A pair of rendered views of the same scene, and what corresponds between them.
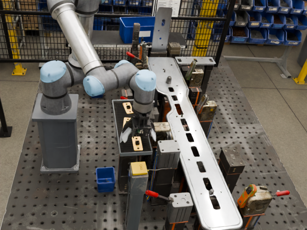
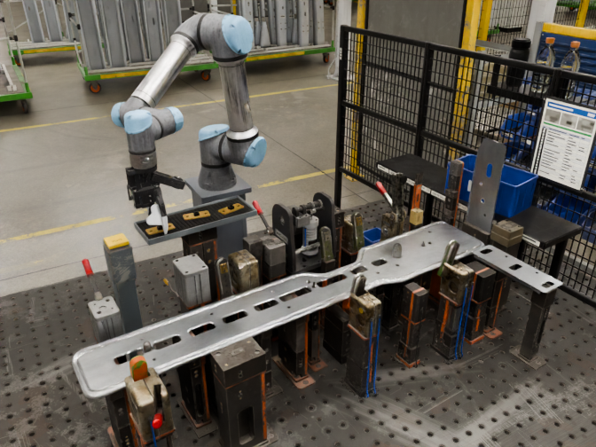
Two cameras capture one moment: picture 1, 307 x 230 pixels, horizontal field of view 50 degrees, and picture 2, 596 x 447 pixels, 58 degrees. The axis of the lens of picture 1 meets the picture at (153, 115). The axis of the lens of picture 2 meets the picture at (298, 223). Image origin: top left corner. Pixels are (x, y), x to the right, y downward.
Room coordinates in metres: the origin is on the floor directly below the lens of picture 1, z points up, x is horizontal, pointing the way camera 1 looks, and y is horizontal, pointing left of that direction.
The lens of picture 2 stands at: (1.00, -1.48, 1.96)
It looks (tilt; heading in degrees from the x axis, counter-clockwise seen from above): 28 degrees down; 73
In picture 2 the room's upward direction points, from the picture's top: straight up
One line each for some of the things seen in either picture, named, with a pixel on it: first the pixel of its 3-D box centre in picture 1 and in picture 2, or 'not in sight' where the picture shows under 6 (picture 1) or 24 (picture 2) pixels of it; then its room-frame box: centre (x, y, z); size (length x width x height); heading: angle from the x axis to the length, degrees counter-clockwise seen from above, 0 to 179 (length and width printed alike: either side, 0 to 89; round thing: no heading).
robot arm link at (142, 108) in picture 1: (143, 103); (144, 159); (0.99, 0.04, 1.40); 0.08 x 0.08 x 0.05
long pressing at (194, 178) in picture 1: (183, 119); (309, 291); (1.43, -0.17, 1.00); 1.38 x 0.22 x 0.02; 16
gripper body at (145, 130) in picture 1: (141, 120); (144, 184); (0.98, 0.04, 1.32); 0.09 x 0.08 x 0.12; 15
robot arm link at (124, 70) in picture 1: (125, 75); (159, 121); (1.05, 0.13, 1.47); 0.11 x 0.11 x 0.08; 44
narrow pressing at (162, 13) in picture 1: (161, 30); (484, 185); (2.15, 0.03, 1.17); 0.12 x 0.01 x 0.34; 106
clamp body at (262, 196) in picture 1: (246, 215); (157, 440); (0.93, -0.50, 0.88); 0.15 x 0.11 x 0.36; 106
